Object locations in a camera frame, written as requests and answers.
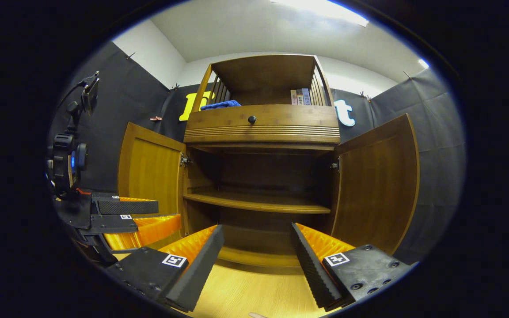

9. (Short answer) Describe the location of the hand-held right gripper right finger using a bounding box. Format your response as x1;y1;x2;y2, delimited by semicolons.
291;222;414;310

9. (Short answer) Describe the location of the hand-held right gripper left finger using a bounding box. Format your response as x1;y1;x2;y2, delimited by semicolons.
104;224;225;313

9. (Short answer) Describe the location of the wooden cabinet door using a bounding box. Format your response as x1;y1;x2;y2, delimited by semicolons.
330;114;421;256
118;122;188;237

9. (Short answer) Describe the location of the wooden double-door shoe cabinet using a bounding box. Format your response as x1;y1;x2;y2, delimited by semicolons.
118;54;421;270

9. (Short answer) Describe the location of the wooden inner cabinet shelf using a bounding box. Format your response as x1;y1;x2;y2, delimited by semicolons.
183;191;331;215

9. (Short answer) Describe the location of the wooden cabinet drawer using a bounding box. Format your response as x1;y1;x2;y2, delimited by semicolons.
184;104;341;145

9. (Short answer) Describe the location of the blue folded cloth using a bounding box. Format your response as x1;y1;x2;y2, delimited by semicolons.
200;100;242;110

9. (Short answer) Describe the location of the black backdrop cloth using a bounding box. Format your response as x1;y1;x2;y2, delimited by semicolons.
49;41;467;265

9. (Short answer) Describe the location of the large ceiling light panel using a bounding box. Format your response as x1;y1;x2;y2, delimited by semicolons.
270;0;370;27

